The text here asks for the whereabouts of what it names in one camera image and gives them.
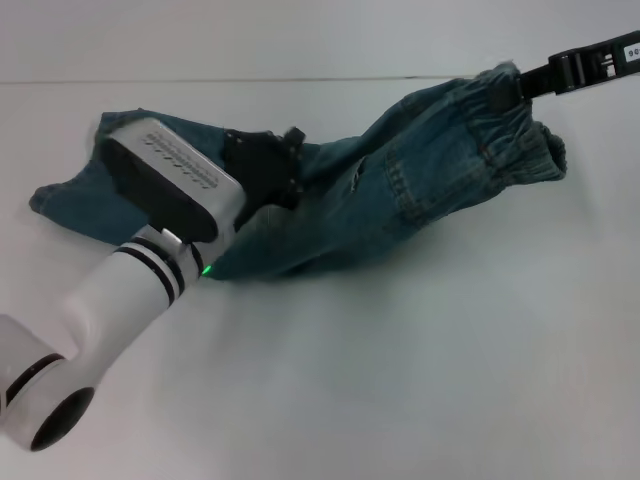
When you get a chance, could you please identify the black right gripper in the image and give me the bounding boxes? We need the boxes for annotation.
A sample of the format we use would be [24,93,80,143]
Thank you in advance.
[516,28,640,103]

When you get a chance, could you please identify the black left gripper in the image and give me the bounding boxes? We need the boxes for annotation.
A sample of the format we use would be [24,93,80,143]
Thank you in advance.
[221,126,308,212]

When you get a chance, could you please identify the blue denim shorts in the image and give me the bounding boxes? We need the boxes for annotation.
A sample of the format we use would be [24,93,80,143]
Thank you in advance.
[28,58,570,282]

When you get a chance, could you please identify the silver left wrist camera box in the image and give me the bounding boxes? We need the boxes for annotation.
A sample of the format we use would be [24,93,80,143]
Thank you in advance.
[98,116,247,247]

